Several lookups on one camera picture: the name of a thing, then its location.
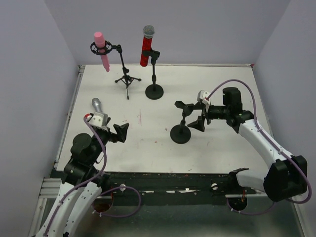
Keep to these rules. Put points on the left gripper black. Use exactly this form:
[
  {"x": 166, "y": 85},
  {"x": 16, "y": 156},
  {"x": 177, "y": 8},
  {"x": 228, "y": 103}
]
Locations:
[{"x": 110, "y": 133}]

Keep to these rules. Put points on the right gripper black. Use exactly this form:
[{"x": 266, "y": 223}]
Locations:
[{"x": 204, "y": 113}]

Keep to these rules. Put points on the black round base stand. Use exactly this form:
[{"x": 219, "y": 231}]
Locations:
[
  {"x": 180, "y": 133},
  {"x": 153, "y": 91}
]

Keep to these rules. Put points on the silver microphone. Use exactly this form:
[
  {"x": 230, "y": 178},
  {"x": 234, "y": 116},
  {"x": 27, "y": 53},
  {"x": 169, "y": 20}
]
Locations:
[{"x": 97, "y": 105}]

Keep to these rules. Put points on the black tripod shock mount stand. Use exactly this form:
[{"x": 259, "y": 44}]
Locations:
[{"x": 126, "y": 78}]

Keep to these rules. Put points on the pink microphone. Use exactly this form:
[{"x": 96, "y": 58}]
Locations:
[{"x": 101, "y": 46}]

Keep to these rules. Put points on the red glitter microphone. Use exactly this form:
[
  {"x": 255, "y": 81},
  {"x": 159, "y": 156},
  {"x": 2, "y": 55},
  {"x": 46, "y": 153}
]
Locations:
[{"x": 148, "y": 33}]

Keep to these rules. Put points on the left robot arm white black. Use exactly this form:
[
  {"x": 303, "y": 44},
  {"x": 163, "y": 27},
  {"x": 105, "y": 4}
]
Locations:
[{"x": 81, "y": 182}]

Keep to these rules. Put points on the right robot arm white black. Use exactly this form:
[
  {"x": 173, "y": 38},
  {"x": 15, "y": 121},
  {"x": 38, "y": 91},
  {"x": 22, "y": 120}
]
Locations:
[{"x": 286, "y": 172}]

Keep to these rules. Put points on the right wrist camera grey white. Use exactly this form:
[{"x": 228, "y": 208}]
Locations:
[{"x": 203, "y": 97}]

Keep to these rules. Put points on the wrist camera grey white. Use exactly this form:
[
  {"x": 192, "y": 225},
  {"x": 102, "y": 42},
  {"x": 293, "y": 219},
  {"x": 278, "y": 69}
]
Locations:
[
  {"x": 203, "y": 97},
  {"x": 98, "y": 120}
]

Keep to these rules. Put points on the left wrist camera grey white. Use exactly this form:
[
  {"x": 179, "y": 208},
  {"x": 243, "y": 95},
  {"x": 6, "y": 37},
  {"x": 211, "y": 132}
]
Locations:
[{"x": 98, "y": 120}]

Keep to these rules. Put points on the black mounting base plate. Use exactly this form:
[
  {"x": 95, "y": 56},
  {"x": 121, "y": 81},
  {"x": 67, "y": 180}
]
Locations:
[{"x": 161, "y": 189}]

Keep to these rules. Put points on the aluminium rail frame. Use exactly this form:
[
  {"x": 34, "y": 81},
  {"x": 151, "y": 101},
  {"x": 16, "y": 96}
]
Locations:
[{"x": 52, "y": 185}]

